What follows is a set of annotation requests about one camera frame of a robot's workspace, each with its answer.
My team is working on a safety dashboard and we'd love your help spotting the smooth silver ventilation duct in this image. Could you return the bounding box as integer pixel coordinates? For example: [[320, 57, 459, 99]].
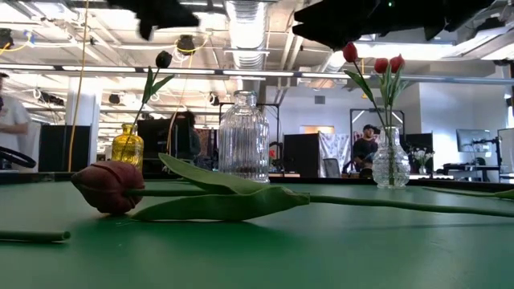
[[319, 39, 354, 81]]

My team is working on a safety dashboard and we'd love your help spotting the black ceiling dome camera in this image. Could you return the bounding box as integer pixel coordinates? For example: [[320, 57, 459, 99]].
[[176, 35, 197, 56]]

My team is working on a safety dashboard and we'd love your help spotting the round textured clear glass vase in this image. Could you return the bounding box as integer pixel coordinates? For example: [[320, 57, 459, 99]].
[[372, 126, 411, 190]]

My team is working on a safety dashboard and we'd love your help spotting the black partition panel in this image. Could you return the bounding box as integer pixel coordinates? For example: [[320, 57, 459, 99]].
[[39, 124, 92, 172], [404, 132, 434, 174], [283, 132, 321, 177]]

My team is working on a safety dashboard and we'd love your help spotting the person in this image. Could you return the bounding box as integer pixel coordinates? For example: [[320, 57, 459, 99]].
[[0, 71, 33, 172], [170, 110, 202, 161], [352, 123, 381, 177]]

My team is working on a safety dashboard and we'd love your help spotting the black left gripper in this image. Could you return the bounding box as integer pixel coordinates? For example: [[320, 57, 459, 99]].
[[106, 0, 201, 42]]

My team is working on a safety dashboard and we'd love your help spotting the silver spiral ventilation duct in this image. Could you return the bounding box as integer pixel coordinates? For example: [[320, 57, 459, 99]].
[[223, 0, 269, 71]]

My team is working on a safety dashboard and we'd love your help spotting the yellow hanging cable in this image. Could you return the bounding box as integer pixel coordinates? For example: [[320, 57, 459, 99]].
[[67, 0, 90, 166]]

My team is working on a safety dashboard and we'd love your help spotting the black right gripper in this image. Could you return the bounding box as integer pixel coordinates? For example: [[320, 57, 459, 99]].
[[292, 0, 403, 51]]

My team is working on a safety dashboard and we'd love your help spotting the mandala pattern tapestry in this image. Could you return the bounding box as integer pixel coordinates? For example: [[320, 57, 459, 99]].
[[196, 127, 220, 169]]

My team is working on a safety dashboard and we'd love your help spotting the white flower bouquet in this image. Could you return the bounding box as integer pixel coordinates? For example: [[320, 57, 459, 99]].
[[409, 147, 434, 176]]

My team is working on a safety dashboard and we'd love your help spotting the green table mat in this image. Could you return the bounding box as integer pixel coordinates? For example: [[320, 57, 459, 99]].
[[0, 178, 514, 289]]

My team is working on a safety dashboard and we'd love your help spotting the maroon artificial tulip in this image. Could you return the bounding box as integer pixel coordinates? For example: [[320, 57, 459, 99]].
[[71, 153, 514, 222]]

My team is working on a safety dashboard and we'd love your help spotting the horizontal LED light bar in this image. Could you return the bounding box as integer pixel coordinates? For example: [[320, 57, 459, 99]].
[[0, 62, 514, 88]]

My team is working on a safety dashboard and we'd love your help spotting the white patterned cloth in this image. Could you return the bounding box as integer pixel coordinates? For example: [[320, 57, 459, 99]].
[[319, 132, 351, 177]]

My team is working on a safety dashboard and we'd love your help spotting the black desk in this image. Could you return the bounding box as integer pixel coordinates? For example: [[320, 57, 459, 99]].
[[443, 162, 501, 182]]

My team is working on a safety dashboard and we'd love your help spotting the grey desk monitor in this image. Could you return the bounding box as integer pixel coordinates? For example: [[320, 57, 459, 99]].
[[455, 128, 493, 154], [497, 127, 514, 174]]

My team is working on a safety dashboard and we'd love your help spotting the bright red artificial tulip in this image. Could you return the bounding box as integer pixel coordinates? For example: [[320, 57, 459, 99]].
[[373, 57, 397, 185], [383, 54, 414, 185], [342, 42, 397, 185]]

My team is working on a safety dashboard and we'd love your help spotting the white square pillar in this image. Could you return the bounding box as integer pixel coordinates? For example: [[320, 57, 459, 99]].
[[65, 75, 101, 172]]

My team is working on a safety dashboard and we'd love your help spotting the grey office chair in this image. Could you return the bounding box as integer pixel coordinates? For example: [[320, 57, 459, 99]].
[[323, 157, 342, 179]]

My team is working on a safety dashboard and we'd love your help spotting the tall ribbed clear glass vase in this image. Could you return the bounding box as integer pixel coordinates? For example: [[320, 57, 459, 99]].
[[218, 90, 271, 184]]

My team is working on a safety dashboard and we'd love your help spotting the yellow glass vase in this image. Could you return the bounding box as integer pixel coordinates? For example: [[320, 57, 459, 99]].
[[111, 123, 145, 172]]

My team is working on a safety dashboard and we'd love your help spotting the black cable loop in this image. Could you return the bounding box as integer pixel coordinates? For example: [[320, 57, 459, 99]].
[[0, 146, 37, 169]]

